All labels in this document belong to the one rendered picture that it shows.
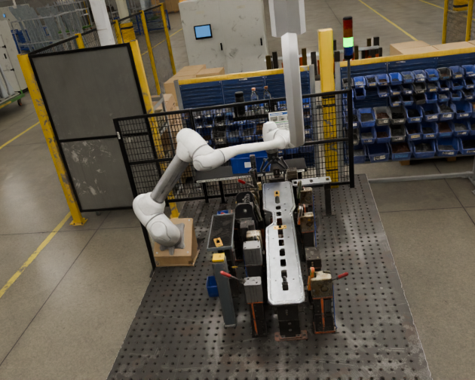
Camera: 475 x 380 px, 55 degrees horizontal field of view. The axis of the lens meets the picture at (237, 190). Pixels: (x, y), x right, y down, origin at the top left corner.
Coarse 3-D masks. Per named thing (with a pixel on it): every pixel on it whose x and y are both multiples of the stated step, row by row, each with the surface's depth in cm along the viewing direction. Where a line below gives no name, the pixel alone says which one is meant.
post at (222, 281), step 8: (224, 256) 243; (216, 264) 238; (224, 264) 238; (216, 272) 241; (216, 280) 244; (224, 280) 244; (224, 288) 246; (224, 296) 249; (224, 304) 251; (232, 304) 255; (224, 312) 254; (232, 312) 254; (224, 320) 257; (232, 320) 256
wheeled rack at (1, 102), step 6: (6, 48) 1126; (12, 66) 1145; (18, 84) 1166; (12, 96) 1150; (18, 96) 1159; (24, 96) 1182; (0, 102) 1103; (6, 102) 1112; (12, 102) 1131; (18, 102) 1167; (0, 108) 1084
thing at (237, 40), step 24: (192, 0) 892; (216, 0) 865; (240, 0) 861; (192, 24) 890; (216, 24) 885; (240, 24) 880; (264, 24) 888; (192, 48) 912; (216, 48) 906; (240, 48) 901; (264, 48) 896; (240, 72) 923
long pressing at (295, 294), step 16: (272, 192) 332; (288, 192) 329; (272, 208) 311; (288, 208) 308; (272, 224) 292; (288, 224) 290; (272, 240) 276; (288, 240) 274; (272, 256) 261; (288, 256) 259; (272, 272) 248; (288, 272) 246; (272, 288) 236; (288, 288) 234; (272, 304) 226; (288, 304) 225
